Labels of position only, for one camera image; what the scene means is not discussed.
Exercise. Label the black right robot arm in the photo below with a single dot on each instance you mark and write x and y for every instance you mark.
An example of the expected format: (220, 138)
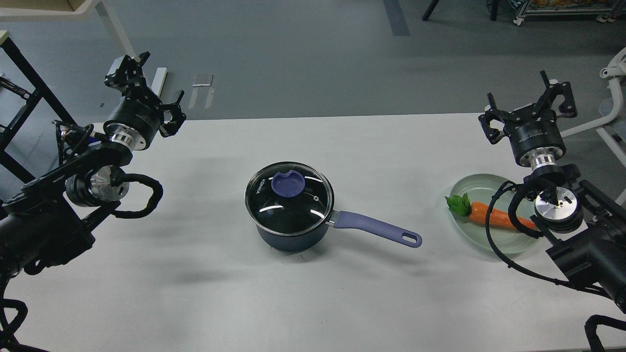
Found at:
(585, 228)

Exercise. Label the metal wheeled cart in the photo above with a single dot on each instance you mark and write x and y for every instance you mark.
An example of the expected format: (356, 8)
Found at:
(603, 11)

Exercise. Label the glass pot lid purple knob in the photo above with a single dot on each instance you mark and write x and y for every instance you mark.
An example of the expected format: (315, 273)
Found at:
(289, 198)

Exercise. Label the dark blue saucepan purple handle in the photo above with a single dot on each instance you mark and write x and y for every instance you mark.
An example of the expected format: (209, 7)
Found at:
(341, 219)

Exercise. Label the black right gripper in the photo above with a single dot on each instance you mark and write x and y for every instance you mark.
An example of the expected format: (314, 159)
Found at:
(535, 138)

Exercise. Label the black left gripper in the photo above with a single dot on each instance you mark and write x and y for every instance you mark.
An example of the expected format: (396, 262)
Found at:
(132, 121)

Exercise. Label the black metal frame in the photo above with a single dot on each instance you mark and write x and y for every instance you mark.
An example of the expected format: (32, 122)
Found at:
(31, 100)

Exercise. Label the orange toy carrot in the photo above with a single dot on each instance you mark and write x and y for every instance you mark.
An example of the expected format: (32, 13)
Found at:
(471, 213)

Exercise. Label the white stand frame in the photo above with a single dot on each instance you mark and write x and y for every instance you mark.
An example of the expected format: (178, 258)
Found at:
(600, 144)

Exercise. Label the white table frame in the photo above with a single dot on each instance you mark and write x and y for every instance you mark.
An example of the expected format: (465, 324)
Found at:
(50, 31)

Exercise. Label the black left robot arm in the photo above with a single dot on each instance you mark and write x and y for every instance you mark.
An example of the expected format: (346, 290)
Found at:
(50, 222)

